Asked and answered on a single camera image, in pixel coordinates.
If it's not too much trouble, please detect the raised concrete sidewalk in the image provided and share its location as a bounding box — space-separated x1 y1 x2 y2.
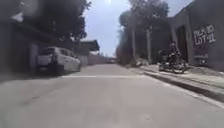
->
131 63 224 104

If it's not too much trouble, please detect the dark grey wall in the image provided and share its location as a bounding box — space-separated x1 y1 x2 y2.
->
151 0 224 70

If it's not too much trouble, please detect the person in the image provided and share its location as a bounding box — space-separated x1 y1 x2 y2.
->
167 41 180 63

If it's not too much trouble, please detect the grey concrete pole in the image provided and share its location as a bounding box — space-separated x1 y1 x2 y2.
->
145 26 153 64
130 19 137 64

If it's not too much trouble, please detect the grey concrete road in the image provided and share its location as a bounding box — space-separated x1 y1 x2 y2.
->
0 63 224 128

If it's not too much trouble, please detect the building with flat roof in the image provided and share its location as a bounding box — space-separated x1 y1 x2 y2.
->
77 39 101 66

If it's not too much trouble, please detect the motorcycle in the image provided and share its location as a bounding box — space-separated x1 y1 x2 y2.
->
157 49 188 75

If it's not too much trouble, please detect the white car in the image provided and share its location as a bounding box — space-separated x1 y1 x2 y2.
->
35 46 82 75

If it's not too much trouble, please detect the group of trees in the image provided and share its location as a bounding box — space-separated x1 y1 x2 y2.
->
115 0 170 65

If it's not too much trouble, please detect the large dark tree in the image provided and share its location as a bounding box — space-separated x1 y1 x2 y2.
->
31 0 92 46

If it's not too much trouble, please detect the grey boundary wall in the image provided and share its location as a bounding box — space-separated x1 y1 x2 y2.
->
0 13 91 75

